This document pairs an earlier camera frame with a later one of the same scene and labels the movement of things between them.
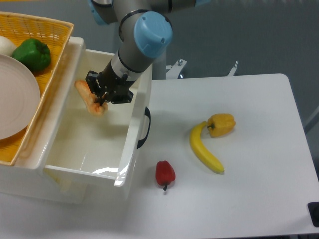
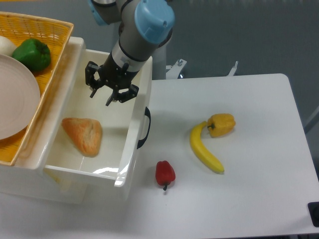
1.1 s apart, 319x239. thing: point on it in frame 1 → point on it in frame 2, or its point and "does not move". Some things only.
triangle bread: (99, 108) → (85, 134)
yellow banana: (201, 152) does not move
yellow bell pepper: (221, 124) does not move
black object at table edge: (313, 207) does not move
